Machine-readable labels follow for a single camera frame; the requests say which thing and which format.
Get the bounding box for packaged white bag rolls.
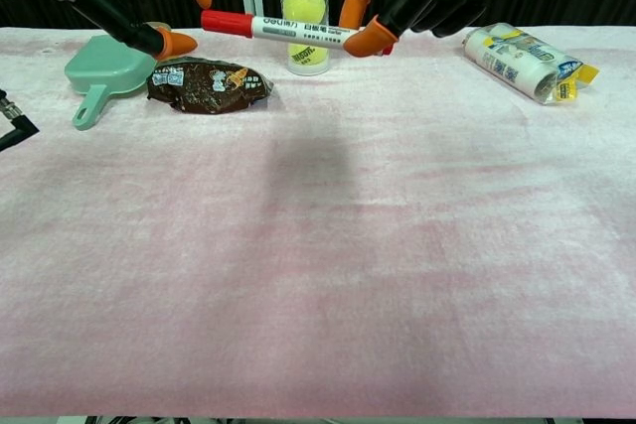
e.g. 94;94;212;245
462;22;600;106

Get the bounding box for brown snack packet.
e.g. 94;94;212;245
146;56;274;115

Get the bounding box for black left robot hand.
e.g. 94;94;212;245
29;0;214;61

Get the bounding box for pink fleece table cloth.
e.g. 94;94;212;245
0;25;636;419

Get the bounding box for mint green plastic dustpan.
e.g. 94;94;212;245
64;35;159;131

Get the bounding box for white whiteboard marker body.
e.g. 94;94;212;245
250;15;395;57

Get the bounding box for small red cap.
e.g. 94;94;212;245
201;9;254;39

